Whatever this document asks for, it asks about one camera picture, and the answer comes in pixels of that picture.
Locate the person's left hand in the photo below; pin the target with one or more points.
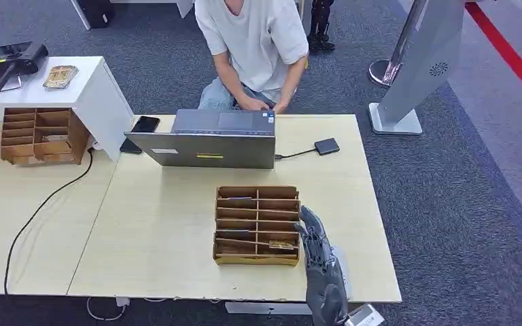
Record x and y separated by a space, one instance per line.
280 107

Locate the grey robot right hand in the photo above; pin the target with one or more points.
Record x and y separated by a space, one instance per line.
324 279

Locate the person's right hand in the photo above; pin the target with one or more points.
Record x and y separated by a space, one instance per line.
254 104

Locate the black external drive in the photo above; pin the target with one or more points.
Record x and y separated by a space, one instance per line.
326 146

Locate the person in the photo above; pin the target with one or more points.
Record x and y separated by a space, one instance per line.
256 40

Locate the grey laptop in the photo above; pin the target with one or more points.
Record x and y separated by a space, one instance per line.
207 150

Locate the black legs and feet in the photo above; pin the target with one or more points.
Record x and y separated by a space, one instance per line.
320 27

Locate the wooden card box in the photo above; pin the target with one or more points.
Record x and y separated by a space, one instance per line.
236 220
40 135

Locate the black phone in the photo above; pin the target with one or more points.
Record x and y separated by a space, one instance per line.
146 124

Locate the white furniture leg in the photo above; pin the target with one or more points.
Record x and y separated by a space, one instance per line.
184 6

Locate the white kiosk stand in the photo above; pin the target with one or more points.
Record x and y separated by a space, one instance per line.
423 58

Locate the white cabinet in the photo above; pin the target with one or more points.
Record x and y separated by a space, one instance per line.
94 94

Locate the black bin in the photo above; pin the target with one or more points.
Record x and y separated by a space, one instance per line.
96 13

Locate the card in wooden box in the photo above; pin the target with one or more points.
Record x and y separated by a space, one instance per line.
56 138

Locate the black device with stand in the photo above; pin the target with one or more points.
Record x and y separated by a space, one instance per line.
9 58

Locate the chrome stanchion post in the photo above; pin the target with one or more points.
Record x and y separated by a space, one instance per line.
385 69

